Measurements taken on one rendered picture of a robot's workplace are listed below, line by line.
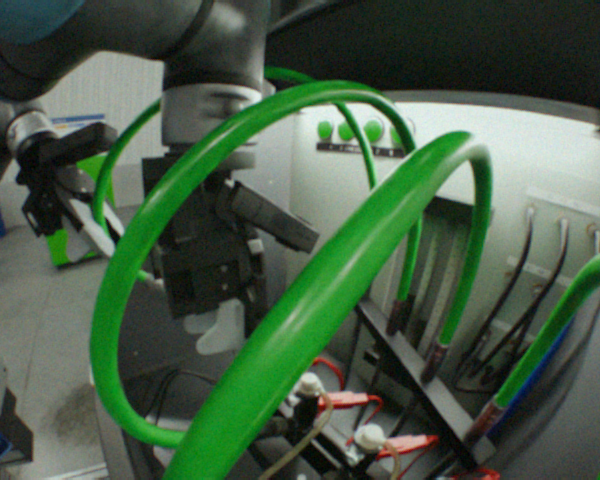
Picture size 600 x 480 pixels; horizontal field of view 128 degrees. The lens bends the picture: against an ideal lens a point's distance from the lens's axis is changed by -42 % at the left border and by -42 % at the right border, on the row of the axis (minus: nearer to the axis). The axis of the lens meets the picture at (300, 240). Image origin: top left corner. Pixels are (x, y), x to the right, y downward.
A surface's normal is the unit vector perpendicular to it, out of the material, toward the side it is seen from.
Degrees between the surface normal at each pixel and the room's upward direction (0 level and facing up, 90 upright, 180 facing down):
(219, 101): 90
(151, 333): 90
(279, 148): 90
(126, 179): 90
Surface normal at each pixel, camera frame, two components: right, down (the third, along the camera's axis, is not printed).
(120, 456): 0.06, -0.94
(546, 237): -0.76, 0.18
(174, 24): 0.60, 0.80
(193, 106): 0.01, 0.34
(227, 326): 0.65, 0.35
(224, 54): 0.45, 0.34
